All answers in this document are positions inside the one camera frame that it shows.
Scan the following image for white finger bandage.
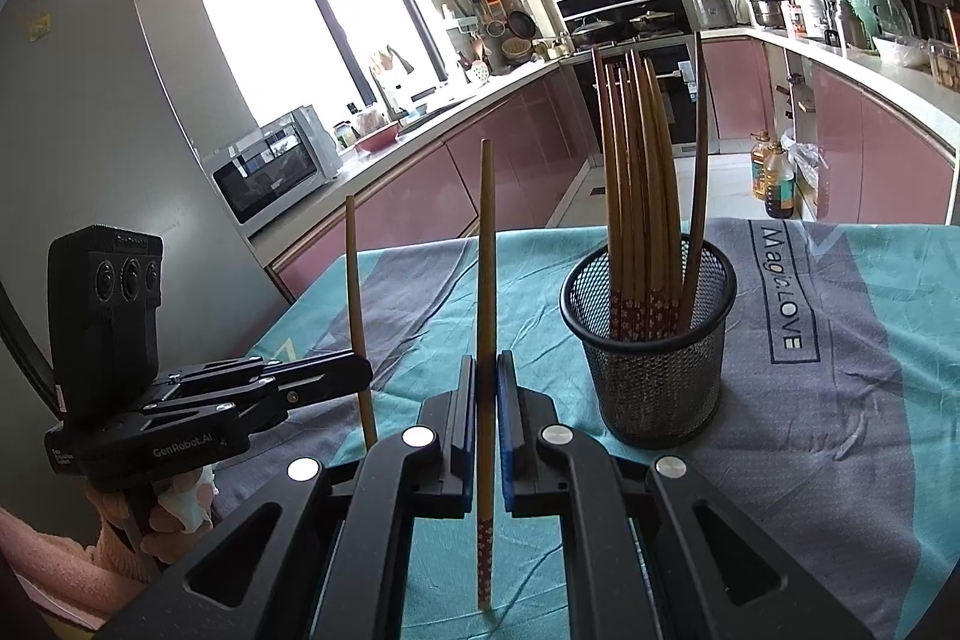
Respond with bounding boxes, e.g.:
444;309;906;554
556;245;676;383
160;466;216;530

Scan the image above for steel pot with lid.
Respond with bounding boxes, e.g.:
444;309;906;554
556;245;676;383
630;10;677;40

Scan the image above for black mesh cup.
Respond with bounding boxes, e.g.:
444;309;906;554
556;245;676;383
560;239;737;450

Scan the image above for yellow cooking oil bottle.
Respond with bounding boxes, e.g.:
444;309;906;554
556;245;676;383
751;130;781;203

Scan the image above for white microwave oven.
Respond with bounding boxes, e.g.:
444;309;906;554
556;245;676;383
212;106;343;227

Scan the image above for pink base cabinet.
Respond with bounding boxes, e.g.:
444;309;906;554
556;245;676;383
701;36;960;226
251;62;595;305

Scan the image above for grey refrigerator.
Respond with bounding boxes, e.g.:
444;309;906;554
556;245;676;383
0;0;292;390

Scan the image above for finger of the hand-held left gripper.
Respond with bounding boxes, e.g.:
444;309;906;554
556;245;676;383
150;351;374;438

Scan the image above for dark brown wooden utensil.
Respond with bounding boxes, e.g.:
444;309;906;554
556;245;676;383
679;31;710;332

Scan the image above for dark sauce bottle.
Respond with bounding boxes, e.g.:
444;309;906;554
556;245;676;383
763;149;798;220

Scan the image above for clear plastic bag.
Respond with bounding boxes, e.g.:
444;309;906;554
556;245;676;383
780;130;823;222

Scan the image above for green glass cover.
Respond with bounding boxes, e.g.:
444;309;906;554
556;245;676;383
838;0;913;49

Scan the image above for person's left hand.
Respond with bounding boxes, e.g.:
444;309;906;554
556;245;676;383
86;464;220;567

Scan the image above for black wok with lid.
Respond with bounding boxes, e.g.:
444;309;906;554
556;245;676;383
571;17;620;49

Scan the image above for hanging kitchen utensils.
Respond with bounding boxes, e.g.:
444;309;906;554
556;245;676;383
442;0;538;68

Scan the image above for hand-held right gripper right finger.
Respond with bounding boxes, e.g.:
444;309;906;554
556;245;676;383
495;349;875;640

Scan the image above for stainless steel thermos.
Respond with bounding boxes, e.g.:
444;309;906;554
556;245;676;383
829;0;868;49

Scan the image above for black built-in oven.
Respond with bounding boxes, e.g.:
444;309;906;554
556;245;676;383
574;40;710;151

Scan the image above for bundle of brown chopsticks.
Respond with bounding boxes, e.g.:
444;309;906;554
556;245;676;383
591;46;688;341

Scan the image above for wooden chopstick floral end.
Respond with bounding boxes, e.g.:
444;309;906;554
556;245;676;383
476;140;498;611
345;195;379;450

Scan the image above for person's left forearm pink sleeve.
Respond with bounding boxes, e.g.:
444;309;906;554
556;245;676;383
0;505;162;630

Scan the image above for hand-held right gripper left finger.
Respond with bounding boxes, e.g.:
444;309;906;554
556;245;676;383
97;351;478;640

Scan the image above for clear snack container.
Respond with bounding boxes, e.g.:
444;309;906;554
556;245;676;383
928;40;960;87

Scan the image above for kitchen window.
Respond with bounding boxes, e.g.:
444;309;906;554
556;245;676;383
187;0;445;129

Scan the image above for teal and grey tablecloth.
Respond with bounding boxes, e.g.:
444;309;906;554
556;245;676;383
217;218;960;640

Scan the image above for red bowl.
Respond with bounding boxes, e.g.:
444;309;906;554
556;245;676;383
352;126;399;154

